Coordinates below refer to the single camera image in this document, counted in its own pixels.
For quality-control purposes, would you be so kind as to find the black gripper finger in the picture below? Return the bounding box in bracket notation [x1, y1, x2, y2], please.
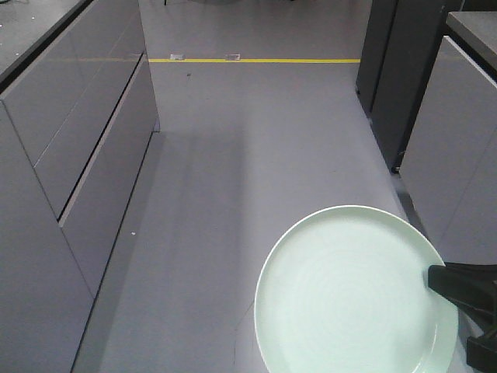
[428, 262, 496, 311]
[466, 318, 496, 371]

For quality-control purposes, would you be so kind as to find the mint green round plate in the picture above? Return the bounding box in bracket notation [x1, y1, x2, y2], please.
[254, 205, 458, 372]

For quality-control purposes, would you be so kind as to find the grey island cabinet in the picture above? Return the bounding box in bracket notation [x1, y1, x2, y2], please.
[400, 11, 496, 264]

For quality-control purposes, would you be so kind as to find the dark tall cabinet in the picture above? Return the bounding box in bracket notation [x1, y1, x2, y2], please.
[356, 1, 464, 173]

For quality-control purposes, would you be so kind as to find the grey drawer cabinet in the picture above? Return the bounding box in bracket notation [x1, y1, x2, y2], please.
[1, 1, 158, 372]

